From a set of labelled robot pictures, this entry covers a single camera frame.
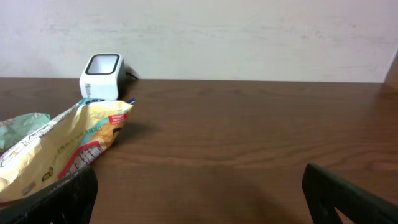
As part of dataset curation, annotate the white blue snack bag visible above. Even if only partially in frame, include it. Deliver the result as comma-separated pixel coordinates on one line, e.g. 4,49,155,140
1,98,135,203

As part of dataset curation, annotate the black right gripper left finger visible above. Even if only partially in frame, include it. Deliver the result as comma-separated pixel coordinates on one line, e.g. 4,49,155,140
1,166,98,224

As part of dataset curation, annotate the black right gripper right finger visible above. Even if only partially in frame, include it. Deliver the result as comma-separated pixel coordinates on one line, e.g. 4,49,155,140
302,164,397,224

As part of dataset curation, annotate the white barcode scanner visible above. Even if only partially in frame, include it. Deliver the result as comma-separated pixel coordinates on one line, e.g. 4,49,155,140
79,53,126,100

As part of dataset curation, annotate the teal snack packet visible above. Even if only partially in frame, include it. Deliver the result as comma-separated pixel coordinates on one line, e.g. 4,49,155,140
1,113,50,153

